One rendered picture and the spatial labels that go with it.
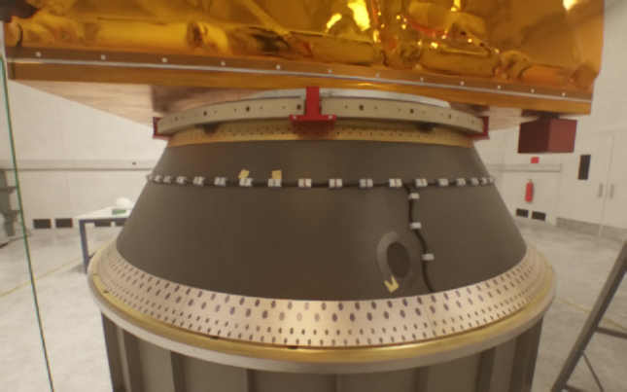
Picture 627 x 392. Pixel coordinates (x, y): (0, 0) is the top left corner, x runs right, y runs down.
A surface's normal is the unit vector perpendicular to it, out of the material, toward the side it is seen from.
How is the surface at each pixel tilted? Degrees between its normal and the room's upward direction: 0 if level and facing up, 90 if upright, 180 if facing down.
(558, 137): 90
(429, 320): 43
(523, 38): 89
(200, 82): 90
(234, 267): 62
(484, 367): 90
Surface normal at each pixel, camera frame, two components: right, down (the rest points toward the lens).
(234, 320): -0.12, -0.65
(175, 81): 0.17, 0.12
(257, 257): -0.14, -0.36
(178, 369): 0.95, 0.04
